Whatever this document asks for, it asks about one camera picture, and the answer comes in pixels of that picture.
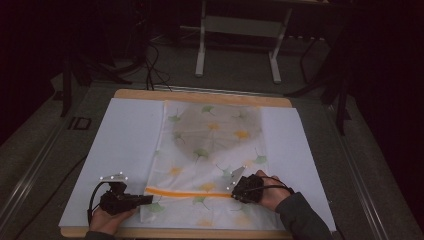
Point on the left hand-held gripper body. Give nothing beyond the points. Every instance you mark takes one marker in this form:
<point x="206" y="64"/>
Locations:
<point x="116" y="200"/>

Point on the white leaf print pillowcase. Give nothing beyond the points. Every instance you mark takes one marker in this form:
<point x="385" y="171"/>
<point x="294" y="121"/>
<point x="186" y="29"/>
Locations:
<point x="213" y="156"/>

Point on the black floor socket plate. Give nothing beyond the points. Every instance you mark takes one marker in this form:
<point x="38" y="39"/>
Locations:
<point x="80" y="123"/>

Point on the person's right hand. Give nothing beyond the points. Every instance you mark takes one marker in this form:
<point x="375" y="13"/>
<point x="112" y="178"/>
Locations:
<point x="275" y="196"/>

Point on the wooden table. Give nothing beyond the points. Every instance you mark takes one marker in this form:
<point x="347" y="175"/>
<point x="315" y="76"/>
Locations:
<point x="200" y="97"/>

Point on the metal floor rail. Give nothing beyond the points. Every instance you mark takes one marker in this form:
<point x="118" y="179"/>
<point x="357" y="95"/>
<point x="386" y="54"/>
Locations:
<point x="360" y="186"/>
<point x="26" y="180"/>

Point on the person's left hand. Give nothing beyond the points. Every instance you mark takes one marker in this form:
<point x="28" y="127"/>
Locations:
<point x="106" y="220"/>

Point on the grey pillow inside pillowcase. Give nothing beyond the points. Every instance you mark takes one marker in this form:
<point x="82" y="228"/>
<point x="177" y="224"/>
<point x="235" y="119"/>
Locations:
<point x="216" y="133"/>

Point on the dark metal stand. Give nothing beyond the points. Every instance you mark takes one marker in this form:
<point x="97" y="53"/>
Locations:
<point x="71" y="76"/>
<point x="333" y="83"/>

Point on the white metal stand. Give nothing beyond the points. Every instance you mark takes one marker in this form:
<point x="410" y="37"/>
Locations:
<point x="240" y="26"/>

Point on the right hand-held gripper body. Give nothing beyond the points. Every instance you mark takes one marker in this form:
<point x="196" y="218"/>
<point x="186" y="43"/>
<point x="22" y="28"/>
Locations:
<point x="248" y="190"/>

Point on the white foam mat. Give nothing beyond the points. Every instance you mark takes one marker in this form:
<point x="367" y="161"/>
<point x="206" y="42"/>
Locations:
<point x="130" y="133"/>

